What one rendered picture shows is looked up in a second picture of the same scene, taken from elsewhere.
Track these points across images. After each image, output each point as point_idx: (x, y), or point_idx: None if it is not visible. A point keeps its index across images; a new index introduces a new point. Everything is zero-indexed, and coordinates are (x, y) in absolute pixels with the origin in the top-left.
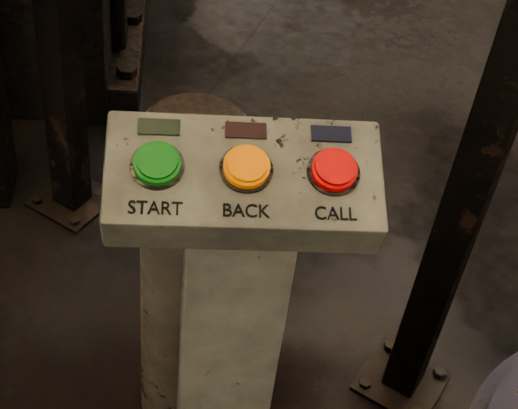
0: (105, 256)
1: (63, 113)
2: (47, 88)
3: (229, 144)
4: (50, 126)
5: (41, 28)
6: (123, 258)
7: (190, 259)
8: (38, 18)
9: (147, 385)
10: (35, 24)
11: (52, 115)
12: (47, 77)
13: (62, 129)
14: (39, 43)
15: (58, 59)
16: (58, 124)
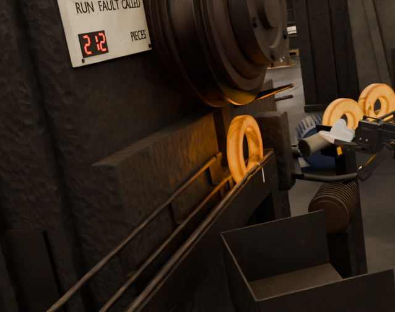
0: None
1: (365, 257)
2: (358, 251)
3: None
4: (360, 271)
5: (355, 221)
6: None
7: None
8: (353, 217)
9: None
10: (352, 222)
11: (360, 264)
12: (358, 245)
13: (365, 267)
14: (354, 230)
15: (362, 230)
16: (363, 266)
